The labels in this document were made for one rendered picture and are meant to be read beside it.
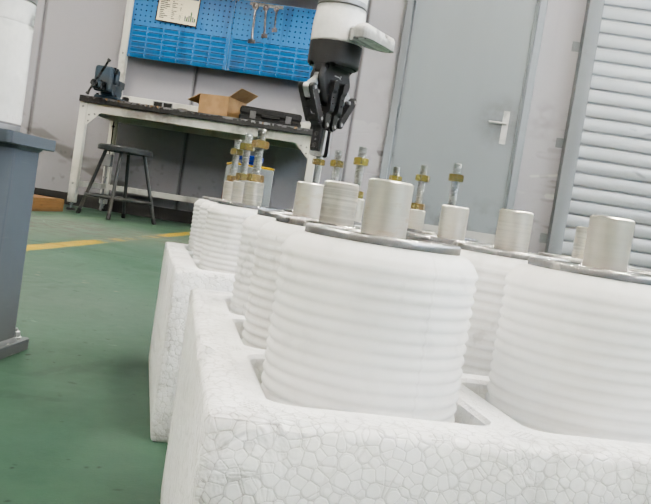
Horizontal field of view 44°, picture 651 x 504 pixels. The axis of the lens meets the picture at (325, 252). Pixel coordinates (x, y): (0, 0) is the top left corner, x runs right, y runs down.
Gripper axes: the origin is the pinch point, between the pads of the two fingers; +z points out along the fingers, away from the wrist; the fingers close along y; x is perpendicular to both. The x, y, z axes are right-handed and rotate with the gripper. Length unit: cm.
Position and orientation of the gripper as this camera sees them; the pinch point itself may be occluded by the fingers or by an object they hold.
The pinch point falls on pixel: (320, 143)
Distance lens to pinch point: 116.5
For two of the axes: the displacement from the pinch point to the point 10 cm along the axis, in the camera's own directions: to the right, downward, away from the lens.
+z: -1.6, 9.9, 0.6
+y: -5.1, -0.3, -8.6
